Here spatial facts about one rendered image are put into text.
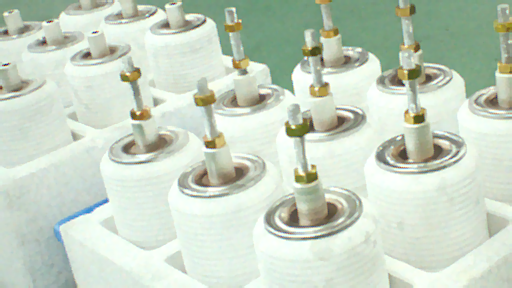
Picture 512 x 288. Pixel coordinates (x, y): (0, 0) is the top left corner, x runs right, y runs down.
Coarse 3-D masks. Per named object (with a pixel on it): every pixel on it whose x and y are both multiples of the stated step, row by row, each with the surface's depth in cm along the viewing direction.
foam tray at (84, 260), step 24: (96, 216) 91; (504, 216) 79; (72, 240) 89; (96, 240) 87; (120, 240) 86; (504, 240) 76; (72, 264) 92; (96, 264) 87; (120, 264) 82; (144, 264) 81; (168, 264) 81; (456, 264) 73; (480, 264) 73; (504, 264) 74
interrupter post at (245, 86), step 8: (248, 72) 92; (240, 80) 91; (248, 80) 92; (240, 88) 92; (248, 88) 92; (256, 88) 93; (240, 96) 92; (248, 96) 92; (256, 96) 93; (240, 104) 93; (248, 104) 92
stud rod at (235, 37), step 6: (228, 12) 89; (234, 12) 90; (228, 18) 90; (234, 18) 90; (234, 36) 90; (234, 42) 91; (240, 42) 91; (234, 48) 91; (240, 48) 91; (234, 54) 91; (240, 54) 91; (240, 72) 92; (246, 72) 92
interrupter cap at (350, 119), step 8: (336, 104) 88; (344, 104) 87; (304, 112) 87; (336, 112) 87; (344, 112) 86; (352, 112) 86; (360, 112) 85; (344, 120) 85; (352, 120) 84; (360, 120) 84; (312, 128) 85; (336, 128) 83; (344, 128) 83; (352, 128) 82; (360, 128) 83; (288, 136) 84; (312, 136) 82; (320, 136) 82; (328, 136) 81; (336, 136) 81; (344, 136) 82
